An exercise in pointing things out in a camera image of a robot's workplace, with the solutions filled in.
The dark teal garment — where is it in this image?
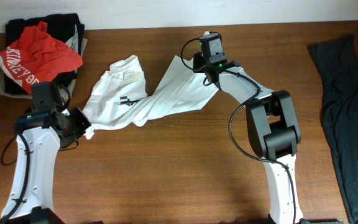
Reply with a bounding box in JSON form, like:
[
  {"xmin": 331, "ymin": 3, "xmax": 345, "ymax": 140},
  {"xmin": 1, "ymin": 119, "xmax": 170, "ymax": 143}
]
[{"xmin": 308, "ymin": 35, "xmax": 358, "ymax": 223}]

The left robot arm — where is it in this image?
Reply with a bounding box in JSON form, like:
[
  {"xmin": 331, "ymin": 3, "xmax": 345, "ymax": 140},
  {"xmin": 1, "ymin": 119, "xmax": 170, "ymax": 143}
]
[{"xmin": 0, "ymin": 108, "xmax": 91, "ymax": 223}]

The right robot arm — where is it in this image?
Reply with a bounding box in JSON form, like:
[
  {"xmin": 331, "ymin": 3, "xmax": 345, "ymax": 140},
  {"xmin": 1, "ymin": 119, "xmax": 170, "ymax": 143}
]
[{"xmin": 193, "ymin": 52, "xmax": 303, "ymax": 223}]

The red printed t-shirt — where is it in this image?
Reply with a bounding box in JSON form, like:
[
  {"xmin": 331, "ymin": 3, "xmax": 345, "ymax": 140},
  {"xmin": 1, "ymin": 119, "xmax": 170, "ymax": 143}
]
[{"xmin": 0, "ymin": 21, "xmax": 83, "ymax": 95}]

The white t-shirt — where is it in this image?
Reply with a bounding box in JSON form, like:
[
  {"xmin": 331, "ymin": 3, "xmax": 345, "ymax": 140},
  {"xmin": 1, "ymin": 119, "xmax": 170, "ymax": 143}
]
[{"xmin": 83, "ymin": 55, "xmax": 218, "ymax": 139}]

